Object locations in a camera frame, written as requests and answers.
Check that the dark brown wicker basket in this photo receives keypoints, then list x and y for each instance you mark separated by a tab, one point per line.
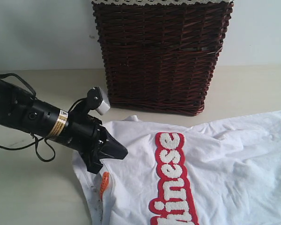
161	58

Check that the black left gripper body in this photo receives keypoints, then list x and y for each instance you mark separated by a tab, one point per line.
84	134

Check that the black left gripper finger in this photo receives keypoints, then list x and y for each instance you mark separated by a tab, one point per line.
112	149
91	160

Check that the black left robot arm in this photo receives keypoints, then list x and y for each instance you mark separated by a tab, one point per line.
21	110

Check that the orange shirt neck label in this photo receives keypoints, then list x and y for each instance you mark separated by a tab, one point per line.
104	183

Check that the white t-shirt red lettering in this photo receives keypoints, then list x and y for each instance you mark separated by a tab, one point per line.
224	172

